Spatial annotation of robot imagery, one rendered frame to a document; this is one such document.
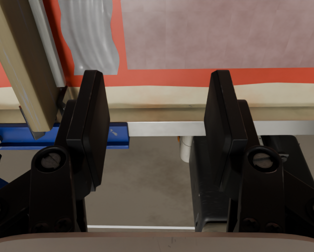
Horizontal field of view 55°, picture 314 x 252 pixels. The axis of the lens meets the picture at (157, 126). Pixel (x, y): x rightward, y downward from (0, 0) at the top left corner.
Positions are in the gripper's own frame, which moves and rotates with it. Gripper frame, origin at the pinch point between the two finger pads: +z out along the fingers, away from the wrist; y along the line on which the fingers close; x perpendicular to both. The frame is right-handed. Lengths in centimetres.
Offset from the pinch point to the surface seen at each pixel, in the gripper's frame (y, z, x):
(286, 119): 22.1, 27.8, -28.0
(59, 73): -14.1, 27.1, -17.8
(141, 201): -14, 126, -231
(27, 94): -16.3, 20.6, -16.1
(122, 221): -34, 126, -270
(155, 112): -0.3, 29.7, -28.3
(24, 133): -22.8, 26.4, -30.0
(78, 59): -12.0, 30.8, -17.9
